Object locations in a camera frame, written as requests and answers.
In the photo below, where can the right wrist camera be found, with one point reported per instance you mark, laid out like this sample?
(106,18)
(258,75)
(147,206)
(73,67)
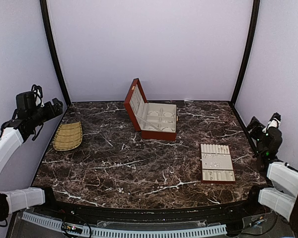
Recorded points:
(275,121)

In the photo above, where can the woven bamboo tray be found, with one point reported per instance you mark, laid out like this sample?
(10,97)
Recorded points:
(68,137)

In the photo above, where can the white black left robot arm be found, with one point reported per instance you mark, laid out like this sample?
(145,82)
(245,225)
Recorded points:
(31,112)

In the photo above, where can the black frame post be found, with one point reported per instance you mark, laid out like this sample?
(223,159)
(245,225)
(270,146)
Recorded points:
(53,51)
(247,52)

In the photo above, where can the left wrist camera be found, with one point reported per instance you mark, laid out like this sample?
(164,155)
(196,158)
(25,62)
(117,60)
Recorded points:
(38,95)

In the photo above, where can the red wooden jewelry box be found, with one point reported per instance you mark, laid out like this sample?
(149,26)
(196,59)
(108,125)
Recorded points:
(154,120)

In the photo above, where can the left black frame post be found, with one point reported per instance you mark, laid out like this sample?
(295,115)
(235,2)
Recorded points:
(53,51)

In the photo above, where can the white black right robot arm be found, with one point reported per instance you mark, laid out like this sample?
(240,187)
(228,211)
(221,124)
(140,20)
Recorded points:
(281,194)

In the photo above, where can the red jewelry tray insert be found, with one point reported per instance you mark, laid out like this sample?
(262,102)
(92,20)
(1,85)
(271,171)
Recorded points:
(216,164)

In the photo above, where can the black front table rail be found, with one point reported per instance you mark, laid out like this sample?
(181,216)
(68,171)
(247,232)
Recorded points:
(234,211)

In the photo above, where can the right black frame post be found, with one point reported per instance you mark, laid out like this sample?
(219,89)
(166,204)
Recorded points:
(247,52)

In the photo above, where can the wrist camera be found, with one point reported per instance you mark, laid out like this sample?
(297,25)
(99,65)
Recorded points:
(38,95)
(275,121)

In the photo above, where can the white slotted cable duct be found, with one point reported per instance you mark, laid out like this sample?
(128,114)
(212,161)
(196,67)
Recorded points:
(85,231)

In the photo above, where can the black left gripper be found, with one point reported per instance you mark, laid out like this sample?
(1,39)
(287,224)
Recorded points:
(57,109)

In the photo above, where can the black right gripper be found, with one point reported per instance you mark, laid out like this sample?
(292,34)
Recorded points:
(253,124)

